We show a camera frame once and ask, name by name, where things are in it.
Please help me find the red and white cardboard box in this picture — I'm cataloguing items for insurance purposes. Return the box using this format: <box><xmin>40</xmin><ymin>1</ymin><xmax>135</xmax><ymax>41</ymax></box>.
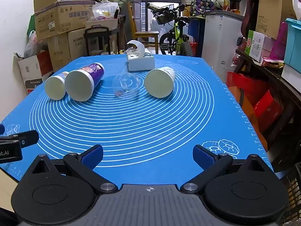
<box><xmin>18</xmin><ymin>50</ymin><xmax>54</xmax><ymax>95</ymax></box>

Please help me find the pink gift bag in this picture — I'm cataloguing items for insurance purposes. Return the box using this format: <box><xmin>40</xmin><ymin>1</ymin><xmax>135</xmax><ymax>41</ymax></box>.
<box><xmin>269</xmin><ymin>21</ymin><xmax>289</xmax><ymax>61</ymax></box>

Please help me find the green and white carton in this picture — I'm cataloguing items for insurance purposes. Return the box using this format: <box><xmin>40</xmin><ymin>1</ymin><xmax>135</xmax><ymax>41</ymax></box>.
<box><xmin>245</xmin><ymin>30</ymin><xmax>274</xmax><ymax>63</ymax></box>

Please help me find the blue silicone baking mat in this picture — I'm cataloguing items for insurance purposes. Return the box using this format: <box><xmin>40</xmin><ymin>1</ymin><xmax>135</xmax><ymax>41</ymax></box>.
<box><xmin>0</xmin><ymin>54</ymin><xmax>275</xmax><ymax>186</ymax></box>

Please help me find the white tissue box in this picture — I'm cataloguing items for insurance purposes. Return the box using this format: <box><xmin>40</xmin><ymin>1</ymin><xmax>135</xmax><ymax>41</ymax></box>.
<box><xmin>125</xmin><ymin>40</ymin><xmax>155</xmax><ymax>72</ymax></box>

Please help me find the wide white paper cup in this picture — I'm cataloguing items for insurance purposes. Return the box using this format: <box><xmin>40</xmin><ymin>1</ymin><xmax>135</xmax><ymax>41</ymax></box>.
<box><xmin>144</xmin><ymin>67</ymin><xmax>176</xmax><ymax>99</ymax></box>

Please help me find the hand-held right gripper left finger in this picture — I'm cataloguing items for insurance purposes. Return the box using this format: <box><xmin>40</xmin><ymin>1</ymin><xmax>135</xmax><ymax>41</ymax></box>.
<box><xmin>25</xmin><ymin>144</ymin><xmax>118</xmax><ymax>194</ymax></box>

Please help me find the red shopping bag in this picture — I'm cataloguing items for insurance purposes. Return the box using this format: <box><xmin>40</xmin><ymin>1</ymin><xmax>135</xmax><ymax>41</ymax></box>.
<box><xmin>226</xmin><ymin>71</ymin><xmax>269</xmax><ymax>105</ymax></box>

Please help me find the black plastic crate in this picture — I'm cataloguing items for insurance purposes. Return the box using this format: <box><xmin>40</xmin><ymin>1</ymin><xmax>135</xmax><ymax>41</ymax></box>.
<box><xmin>280</xmin><ymin>162</ymin><xmax>301</xmax><ymax>226</ymax></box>

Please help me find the patterned fabric bag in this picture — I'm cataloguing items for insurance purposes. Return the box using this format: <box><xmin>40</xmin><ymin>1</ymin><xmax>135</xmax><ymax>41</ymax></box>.
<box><xmin>191</xmin><ymin>0</ymin><xmax>216</xmax><ymax>17</ymax></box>

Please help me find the white chest freezer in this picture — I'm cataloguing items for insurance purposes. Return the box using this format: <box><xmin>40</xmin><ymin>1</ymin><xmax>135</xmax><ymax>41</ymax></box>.
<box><xmin>201</xmin><ymin>10</ymin><xmax>245</xmax><ymax>83</ymax></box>

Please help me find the green and black bicycle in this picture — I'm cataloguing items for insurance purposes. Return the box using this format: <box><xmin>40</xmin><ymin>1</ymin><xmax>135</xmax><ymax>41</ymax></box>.
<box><xmin>147</xmin><ymin>2</ymin><xmax>197</xmax><ymax>57</ymax></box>

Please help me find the clear plastic cup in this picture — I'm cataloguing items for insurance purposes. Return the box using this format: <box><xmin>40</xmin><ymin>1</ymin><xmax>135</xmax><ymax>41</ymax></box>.
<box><xmin>112</xmin><ymin>72</ymin><xmax>142</xmax><ymax>99</ymax></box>

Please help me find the purple printed paper cup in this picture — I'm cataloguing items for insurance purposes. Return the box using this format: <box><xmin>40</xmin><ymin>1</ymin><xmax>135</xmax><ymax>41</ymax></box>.
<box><xmin>64</xmin><ymin>62</ymin><xmax>105</xmax><ymax>102</ymax></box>

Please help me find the tall brown cardboard box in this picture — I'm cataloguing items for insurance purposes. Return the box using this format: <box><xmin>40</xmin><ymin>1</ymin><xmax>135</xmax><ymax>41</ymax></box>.
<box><xmin>255</xmin><ymin>0</ymin><xmax>297</xmax><ymax>40</ymax></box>

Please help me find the teal plastic storage bin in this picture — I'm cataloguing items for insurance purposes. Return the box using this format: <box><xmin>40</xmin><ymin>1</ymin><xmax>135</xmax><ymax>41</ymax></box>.
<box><xmin>283</xmin><ymin>18</ymin><xmax>301</xmax><ymax>68</ymax></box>

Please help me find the wooden chair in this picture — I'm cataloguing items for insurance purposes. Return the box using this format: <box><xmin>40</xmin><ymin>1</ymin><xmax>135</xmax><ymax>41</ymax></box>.
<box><xmin>127</xmin><ymin>1</ymin><xmax>160</xmax><ymax>54</ymax></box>

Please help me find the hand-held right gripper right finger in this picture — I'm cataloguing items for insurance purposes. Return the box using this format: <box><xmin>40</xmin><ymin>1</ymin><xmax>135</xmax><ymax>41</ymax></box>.
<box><xmin>180</xmin><ymin>144</ymin><xmax>274</xmax><ymax>193</ymax></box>

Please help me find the black utility cart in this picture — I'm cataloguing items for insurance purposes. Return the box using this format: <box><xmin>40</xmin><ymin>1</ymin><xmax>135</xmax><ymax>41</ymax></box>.
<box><xmin>84</xmin><ymin>25</ymin><xmax>120</xmax><ymax>57</ymax></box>

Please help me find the small white paper cup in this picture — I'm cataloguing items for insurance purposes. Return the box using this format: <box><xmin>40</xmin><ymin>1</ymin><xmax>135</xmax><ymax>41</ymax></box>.
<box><xmin>45</xmin><ymin>71</ymin><xmax>70</xmax><ymax>100</ymax></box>

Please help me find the dark wooden side table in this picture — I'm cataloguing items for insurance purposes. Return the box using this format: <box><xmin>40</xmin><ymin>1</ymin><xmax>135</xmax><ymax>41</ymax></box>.
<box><xmin>235</xmin><ymin>49</ymin><xmax>301</xmax><ymax>173</ymax></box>

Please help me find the large open cardboard box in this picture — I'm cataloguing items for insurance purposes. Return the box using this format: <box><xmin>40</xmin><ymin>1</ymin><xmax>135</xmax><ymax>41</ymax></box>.
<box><xmin>33</xmin><ymin>0</ymin><xmax>100</xmax><ymax>41</ymax></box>

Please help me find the clear plastic bag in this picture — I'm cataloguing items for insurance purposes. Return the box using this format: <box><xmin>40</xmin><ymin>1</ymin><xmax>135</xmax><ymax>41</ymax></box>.
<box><xmin>92</xmin><ymin>2</ymin><xmax>119</xmax><ymax>21</ymax></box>

